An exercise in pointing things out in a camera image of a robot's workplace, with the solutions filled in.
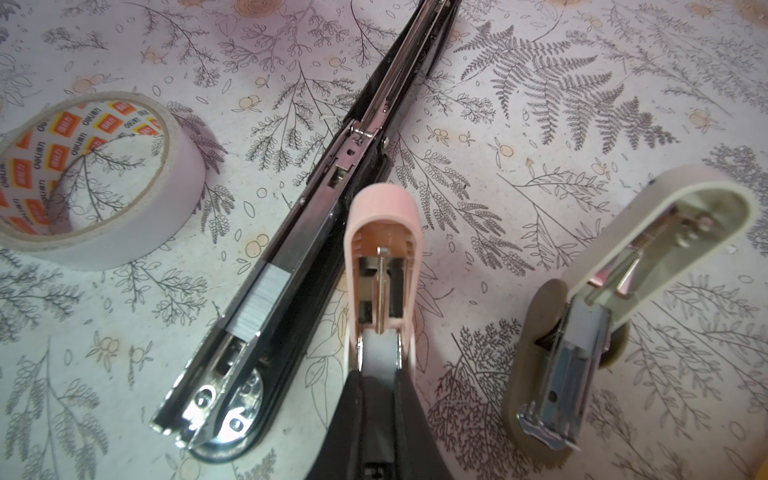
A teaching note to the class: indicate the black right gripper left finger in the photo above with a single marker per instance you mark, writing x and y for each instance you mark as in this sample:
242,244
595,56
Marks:
339,455

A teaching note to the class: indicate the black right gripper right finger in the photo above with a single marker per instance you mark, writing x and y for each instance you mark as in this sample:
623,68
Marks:
417,455

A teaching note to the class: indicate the staple strip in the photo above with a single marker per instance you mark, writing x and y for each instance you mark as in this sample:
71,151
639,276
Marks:
258,302

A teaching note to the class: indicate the pink white stapler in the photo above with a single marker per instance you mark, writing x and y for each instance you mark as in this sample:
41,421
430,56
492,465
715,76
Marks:
383,247

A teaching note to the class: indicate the clear tape roll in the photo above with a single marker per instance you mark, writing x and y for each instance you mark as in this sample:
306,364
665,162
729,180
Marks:
98,181

